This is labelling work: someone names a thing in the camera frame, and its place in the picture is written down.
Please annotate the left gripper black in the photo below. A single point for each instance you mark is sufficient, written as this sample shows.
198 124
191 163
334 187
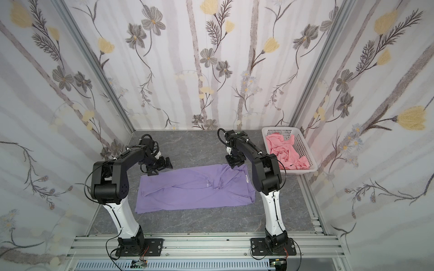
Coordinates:
162 166

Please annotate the aluminium front rail frame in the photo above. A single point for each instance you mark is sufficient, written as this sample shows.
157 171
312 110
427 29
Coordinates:
314 250

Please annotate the small circuit board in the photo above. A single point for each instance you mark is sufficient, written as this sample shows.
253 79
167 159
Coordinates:
278 264
136 264

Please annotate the pink t-shirt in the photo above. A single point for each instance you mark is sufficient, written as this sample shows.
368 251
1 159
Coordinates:
285 152

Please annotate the white ventilation grille strip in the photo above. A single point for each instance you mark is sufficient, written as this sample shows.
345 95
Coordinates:
177 265

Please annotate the small circuit board left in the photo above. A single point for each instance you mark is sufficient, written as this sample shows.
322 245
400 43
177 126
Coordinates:
136 264

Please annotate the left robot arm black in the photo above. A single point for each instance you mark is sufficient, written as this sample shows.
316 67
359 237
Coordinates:
110 187

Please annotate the small circuit board right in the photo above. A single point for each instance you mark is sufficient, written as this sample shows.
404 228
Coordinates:
278 264

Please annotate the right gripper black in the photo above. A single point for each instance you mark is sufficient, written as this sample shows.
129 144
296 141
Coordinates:
234 160

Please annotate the white plastic laundry basket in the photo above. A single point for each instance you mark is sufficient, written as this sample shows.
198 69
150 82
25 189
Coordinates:
300 146

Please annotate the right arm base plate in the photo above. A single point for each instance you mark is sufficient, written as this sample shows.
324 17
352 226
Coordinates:
261 247

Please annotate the purple t-shirt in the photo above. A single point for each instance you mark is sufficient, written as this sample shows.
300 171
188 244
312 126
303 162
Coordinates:
211 186

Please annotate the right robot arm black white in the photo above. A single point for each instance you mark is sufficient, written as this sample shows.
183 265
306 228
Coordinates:
266 179

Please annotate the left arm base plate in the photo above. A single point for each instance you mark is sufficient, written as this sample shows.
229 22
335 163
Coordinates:
137 247

